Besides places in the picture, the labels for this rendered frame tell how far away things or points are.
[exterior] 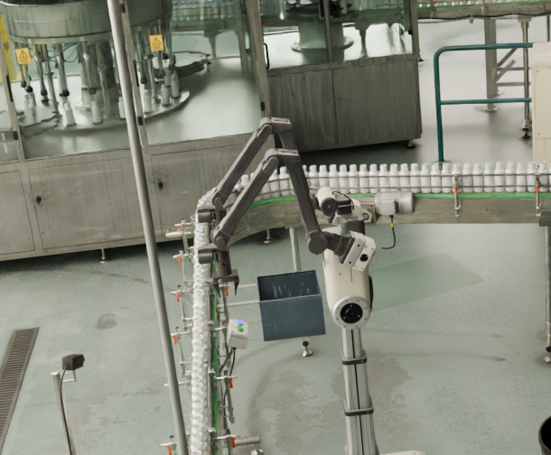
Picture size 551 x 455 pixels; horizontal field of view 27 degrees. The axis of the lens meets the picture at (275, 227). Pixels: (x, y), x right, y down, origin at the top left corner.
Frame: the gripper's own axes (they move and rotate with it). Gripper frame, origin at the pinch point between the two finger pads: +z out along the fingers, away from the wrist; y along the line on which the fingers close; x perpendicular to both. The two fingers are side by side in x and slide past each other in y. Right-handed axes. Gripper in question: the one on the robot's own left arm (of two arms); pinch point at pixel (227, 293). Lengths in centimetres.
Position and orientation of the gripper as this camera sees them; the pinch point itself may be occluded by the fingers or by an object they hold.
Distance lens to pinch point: 456.8
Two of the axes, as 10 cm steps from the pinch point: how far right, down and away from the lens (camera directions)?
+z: 1.0, 9.3, 3.6
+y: 9.9, -1.1, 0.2
